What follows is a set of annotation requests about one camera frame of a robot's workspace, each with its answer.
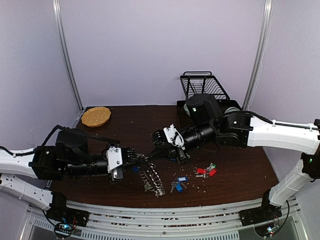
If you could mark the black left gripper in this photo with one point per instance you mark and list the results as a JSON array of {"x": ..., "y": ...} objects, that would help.
[{"x": 116, "y": 174}]

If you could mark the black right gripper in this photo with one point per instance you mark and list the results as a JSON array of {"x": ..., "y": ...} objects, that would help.
[{"x": 160, "y": 138}]

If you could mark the metal disc with key rings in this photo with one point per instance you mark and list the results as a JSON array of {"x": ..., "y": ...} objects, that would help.
[{"x": 150, "y": 176}]

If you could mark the blue key tag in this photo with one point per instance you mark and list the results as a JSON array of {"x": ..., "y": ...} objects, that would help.
[
  {"x": 176, "y": 186},
  {"x": 135, "y": 169},
  {"x": 181, "y": 181}
]

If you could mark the green key tag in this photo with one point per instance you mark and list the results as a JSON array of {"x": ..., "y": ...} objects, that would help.
[{"x": 148, "y": 187}]

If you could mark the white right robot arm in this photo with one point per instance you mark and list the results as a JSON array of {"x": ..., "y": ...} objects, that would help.
[{"x": 243, "y": 128}]

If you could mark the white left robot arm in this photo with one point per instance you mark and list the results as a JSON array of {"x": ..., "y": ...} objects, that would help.
[{"x": 75, "y": 154}]

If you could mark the celadon green bowl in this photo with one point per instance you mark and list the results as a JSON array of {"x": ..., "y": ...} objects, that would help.
[{"x": 185, "y": 108}]

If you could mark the red key tag bunch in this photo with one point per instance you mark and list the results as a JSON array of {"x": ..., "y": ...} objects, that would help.
[{"x": 209, "y": 171}]

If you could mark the yellow dotted plate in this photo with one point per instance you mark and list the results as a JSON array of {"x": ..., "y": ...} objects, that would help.
[{"x": 96, "y": 116}]

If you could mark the pale green bowl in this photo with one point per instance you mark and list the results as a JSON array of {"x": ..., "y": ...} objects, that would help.
[{"x": 231, "y": 110}]

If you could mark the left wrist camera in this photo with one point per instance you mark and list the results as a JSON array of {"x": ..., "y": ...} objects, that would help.
[{"x": 117, "y": 156}]

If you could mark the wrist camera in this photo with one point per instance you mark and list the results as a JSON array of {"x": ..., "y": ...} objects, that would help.
[
  {"x": 117, "y": 156},
  {"x": 168, "y": 136}
]

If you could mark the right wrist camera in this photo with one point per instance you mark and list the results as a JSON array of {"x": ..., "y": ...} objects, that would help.
[{"x": 168, "y": 136}]

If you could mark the black wire dish rack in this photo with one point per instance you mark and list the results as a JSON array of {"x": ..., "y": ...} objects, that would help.
[{"x": 201, "y": 82}]

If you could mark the aluminium front rail base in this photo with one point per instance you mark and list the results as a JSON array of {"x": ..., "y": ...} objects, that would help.
[{"x": 216, "y": 222}]

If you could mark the left aluminium frame post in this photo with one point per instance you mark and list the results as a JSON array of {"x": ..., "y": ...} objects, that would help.
[{"x": 65, "y": 53}]

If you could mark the aluminium frame post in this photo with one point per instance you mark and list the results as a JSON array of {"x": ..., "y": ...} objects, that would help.
[
  {"x": 65, "y": 53},
  {"x": 260, "y": 51}
]

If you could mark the right aluminium frame post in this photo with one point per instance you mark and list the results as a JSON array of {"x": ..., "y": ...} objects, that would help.
[{"x": 260, "y": 51}]

